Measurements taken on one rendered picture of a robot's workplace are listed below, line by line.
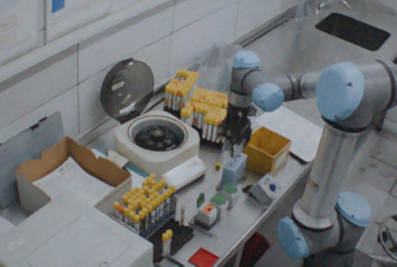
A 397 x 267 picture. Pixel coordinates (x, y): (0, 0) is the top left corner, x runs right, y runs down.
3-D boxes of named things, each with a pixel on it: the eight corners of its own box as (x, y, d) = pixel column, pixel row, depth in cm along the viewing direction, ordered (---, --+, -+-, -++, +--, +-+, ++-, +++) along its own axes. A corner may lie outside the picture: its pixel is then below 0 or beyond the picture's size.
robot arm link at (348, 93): (336, 255, 136) (402, 75, 107) (290, 272, 130) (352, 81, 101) (312, 227, 145) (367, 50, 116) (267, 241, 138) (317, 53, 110)
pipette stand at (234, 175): (233, 195, 178) (238, 173, 173) (215, 188, 181) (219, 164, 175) (246, 179, 186) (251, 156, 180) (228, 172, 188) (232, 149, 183)
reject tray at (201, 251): (206, 272, 150) (207, 270, 149) (187, 261, 153) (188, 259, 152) (219, 258, 155) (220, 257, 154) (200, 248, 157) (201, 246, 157)
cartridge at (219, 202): (219, 220, 168) (222, 206, 164) (207, 214, 170) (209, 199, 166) (226, 213, 171) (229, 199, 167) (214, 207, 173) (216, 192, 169)
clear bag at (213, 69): (217, 107, 221) (222, 66, 210) (175, 96, 224) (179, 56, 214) (233, 78, 241) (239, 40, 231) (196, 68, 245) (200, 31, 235)
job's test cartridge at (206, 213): (208, 230, 162) (211, 215, 159) (195, 223, 164) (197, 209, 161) (215, 222, 165) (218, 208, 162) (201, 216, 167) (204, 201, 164)
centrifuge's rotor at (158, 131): (155, 169, 177) (157, 152, 173) (124, 146, 186) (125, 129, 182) (189, 150, 187) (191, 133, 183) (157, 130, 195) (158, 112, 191)
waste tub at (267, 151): (268, 181, 186) (274, 157, 181) (236, 164, 192) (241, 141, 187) (287, 162, 196) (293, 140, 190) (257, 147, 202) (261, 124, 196)
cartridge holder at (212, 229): (212, 237, 162) (214, 229, 160) (188, 224, 165) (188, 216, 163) (222, 227, 166) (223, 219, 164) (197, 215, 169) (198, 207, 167)
